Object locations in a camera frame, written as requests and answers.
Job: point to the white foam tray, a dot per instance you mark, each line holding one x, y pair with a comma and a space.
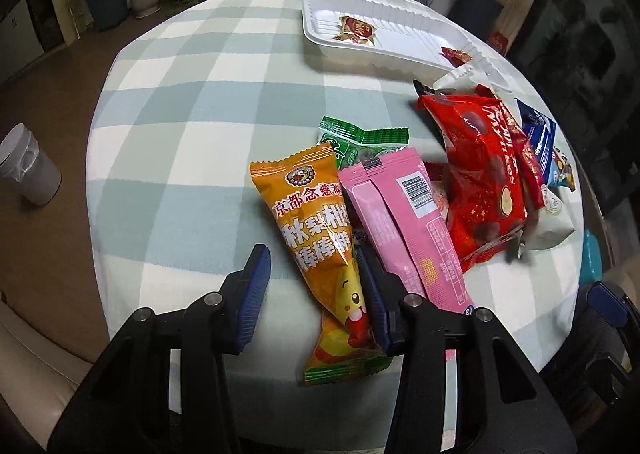
400, 28

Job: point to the narrow red snack packet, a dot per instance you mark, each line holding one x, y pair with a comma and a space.
527, 158

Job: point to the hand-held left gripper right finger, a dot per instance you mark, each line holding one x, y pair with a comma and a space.
372, 299

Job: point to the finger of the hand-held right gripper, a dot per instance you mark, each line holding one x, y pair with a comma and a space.
607, 306

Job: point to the beige sofa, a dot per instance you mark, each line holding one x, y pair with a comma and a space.
30, 349

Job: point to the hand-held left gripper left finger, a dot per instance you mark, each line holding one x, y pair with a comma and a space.
252, 294

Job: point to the small red candy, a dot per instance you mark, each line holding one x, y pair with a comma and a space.
456, 55

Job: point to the dark glass cabinet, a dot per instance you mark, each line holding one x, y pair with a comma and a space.
590, 58

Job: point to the cyan plastic object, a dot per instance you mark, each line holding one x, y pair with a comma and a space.
591, 256

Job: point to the large red snack bag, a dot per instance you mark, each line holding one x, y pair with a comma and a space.
475, 173

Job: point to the white trash bin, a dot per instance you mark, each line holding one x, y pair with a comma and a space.
30, 168

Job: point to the green checkered tablecloth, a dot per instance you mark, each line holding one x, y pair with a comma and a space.
175, 133

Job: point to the green snack packet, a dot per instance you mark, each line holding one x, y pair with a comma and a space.
350, 138

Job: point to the pink snack packet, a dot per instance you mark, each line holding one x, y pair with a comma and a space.
400, 234

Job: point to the dark blue snack packet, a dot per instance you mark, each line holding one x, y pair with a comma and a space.
540, 133

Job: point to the small red box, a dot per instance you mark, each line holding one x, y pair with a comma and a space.
498, 41

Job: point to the orange snack packet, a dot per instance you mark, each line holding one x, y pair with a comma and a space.
310, 224

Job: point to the red and gold candy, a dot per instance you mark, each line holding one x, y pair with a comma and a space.
355, 28

